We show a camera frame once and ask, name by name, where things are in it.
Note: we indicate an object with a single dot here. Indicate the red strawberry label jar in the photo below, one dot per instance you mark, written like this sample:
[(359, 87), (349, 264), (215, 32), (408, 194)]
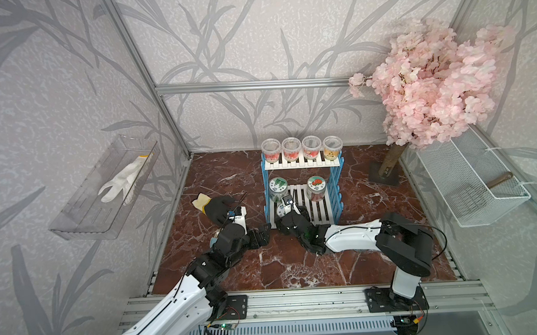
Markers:
[(316, 188)]

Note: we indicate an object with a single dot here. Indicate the green tree label jar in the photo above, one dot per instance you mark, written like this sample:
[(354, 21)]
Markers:
[(278, 188)]

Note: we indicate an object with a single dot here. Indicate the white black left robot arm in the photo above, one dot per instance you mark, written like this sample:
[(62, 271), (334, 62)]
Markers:
[(197, 297)]

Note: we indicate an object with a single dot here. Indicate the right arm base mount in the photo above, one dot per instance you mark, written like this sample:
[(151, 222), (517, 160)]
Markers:
[(385, 300)]

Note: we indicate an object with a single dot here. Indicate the blue and white wooden shelf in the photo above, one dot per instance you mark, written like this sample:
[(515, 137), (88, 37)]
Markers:
[(328, 210)]

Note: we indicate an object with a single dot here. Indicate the clear acrylic wall tray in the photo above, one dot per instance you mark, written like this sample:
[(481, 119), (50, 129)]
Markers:
[(102, 203)]

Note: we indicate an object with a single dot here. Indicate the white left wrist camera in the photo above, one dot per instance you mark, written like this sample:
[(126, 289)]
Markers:
[(238, 216)]

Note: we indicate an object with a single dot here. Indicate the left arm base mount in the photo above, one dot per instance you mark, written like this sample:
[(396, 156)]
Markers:
[(228, 307)]

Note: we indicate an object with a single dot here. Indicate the clear container red seed packet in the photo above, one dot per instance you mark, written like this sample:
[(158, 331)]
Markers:
[(271, 149)]

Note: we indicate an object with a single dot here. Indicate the black and yellow work glove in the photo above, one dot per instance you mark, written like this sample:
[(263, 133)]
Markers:
[(216, 209)]

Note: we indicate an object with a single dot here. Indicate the pink blossom artificial tree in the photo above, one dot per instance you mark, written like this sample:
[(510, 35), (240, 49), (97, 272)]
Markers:
[(432, 87)]

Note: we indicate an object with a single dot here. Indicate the clear plastic seed container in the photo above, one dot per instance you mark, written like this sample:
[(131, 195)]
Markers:
[(311, 146)]

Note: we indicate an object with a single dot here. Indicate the white glove in tray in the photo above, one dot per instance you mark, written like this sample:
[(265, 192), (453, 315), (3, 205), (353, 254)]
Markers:
[(124, 182)]

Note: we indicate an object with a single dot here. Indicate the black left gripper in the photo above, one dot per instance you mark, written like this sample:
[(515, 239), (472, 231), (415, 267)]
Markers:
[(263, 239)]

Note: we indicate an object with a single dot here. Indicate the clear lidded seed container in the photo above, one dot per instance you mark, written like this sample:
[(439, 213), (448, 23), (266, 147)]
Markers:
[(291, 149)]

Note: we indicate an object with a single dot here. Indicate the wooden handled brush in basket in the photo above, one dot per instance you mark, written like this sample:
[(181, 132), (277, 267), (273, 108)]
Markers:
[(499, 180)]

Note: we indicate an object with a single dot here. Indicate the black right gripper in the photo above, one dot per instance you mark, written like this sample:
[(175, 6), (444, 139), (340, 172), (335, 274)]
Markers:
[(279, 224)]

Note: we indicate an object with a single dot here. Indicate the white wire mesh basket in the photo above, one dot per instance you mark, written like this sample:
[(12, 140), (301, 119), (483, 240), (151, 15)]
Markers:
[(460, 170)]

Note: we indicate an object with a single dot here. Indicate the flower label jar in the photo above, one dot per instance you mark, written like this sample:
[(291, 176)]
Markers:
[(283, 209)]

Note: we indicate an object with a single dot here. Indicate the aluminium front rail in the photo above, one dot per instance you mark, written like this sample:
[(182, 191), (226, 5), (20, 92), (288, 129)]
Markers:
[(349, 301)]

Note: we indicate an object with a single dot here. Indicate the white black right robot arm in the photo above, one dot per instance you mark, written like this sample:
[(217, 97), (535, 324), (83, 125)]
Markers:
[(408, 245)]

